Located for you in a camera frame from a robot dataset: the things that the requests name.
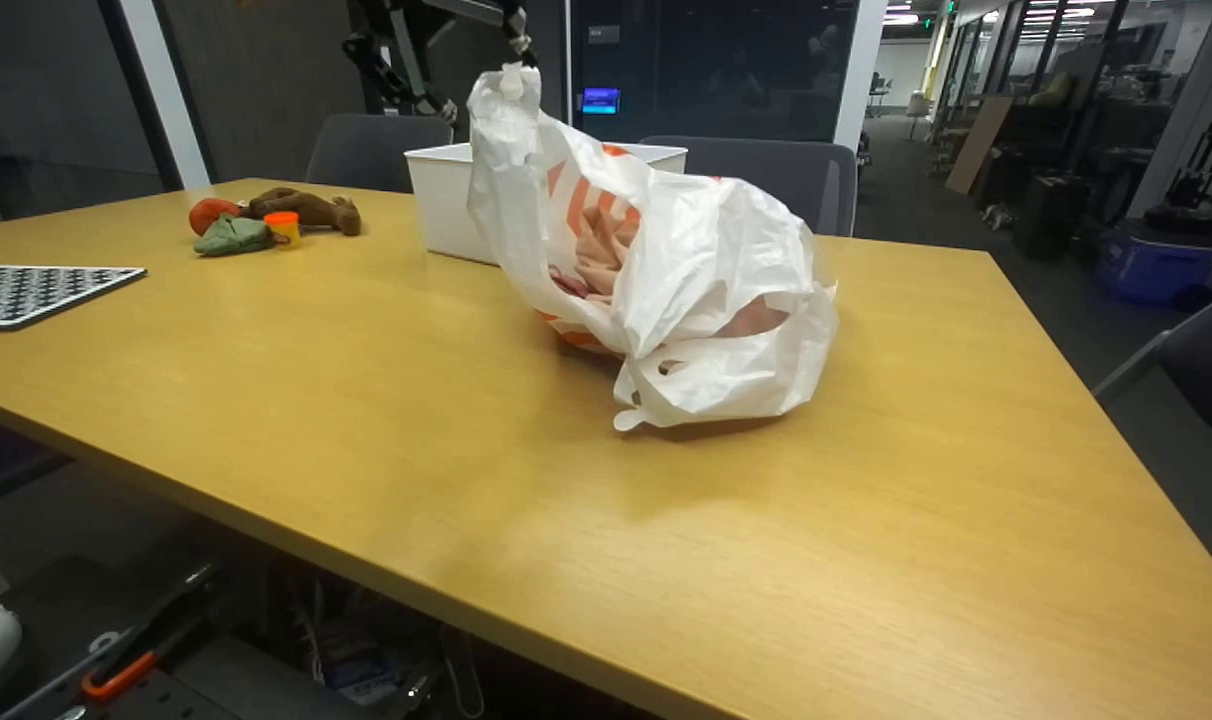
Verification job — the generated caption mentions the grey chair at right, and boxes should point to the grey chair at right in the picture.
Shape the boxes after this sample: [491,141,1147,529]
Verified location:
[1090,300,1212,429]

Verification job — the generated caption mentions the white plastic storage bin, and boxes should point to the white plastic storage bin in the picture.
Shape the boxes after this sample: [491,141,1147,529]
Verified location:
[408,146,689,265]

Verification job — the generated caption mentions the green plush toy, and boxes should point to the green plush toy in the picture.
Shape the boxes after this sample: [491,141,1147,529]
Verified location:
[196,215,271,257]

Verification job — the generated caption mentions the grey office chair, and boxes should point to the grey office chair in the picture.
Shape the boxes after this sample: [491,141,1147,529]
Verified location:
[677,137,861,235]
[308,112,452,191]

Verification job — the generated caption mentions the orange handled tool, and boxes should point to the orange handled tool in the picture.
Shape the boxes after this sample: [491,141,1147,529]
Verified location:
[74,564,218,708]

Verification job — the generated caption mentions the white plastic bag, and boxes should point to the white plastic bag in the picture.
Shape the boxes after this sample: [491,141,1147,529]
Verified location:
[468,66,836,431]

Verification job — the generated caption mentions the orange play dough tub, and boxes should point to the orange play dough tub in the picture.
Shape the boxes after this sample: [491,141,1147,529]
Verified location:
[265,211,298,246]

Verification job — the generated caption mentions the light pink shirt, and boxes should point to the light pink shirt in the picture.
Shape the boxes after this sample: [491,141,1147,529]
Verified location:
[544,158,789,339]

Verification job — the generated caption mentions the blue bin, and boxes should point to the blue bin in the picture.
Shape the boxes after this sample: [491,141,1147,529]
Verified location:
[1097,235,1212,304]

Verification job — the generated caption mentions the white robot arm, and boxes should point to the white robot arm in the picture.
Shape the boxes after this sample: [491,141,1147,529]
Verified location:
[344,0,531,121]

